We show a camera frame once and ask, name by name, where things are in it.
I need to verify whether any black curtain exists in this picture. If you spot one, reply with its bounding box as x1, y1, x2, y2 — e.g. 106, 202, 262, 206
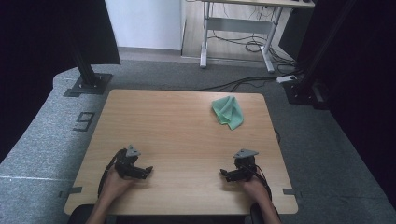
0, 0, 121, 163
295, 0, 396, 211

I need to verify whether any black metal stand with base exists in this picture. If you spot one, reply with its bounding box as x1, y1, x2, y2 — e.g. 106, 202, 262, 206
282, 0, 358, 110
63, 46, 113, 98

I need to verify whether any person's left hand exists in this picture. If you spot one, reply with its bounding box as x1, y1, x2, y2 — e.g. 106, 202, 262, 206
98, 168, 135, 201

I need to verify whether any white metal desk frame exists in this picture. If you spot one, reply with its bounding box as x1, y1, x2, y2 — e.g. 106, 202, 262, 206
186, 0, 316, 75

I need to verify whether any green microfibre cloth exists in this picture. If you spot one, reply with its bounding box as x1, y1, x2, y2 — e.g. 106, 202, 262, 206
211, 95, 245, 131

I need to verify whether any bundle of black floor cables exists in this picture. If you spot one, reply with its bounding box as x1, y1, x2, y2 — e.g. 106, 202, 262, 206
190, 29, 304, 93

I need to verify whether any person's left leg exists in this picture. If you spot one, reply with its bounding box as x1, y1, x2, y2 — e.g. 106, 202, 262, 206
67, 203, 95, 224

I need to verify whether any person's right hand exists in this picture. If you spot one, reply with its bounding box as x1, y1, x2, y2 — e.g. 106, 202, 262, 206
242, 176, 271, 203

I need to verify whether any person's right leg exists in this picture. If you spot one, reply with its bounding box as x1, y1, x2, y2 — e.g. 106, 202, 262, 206
249, 202, 265, 224

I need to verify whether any black computer case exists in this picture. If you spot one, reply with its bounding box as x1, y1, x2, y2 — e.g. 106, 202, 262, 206
277, 7, 313, 61

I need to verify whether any right hand-held gripper black cable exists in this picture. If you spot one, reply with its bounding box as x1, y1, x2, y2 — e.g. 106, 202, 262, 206
247, 163, 273, 201

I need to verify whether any person's leg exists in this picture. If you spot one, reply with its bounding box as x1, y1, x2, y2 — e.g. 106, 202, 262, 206
67, 203, 95, 224
249, 202, 265, 224

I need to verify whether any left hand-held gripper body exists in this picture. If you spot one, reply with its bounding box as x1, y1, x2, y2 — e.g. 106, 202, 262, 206
114, 144, 143, 180

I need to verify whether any white power strip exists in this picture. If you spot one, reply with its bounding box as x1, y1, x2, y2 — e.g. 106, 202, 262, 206
276, 75, 299, 84

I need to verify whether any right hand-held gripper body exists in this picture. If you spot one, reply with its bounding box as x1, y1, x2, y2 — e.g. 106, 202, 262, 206
233, 148, 260, 183

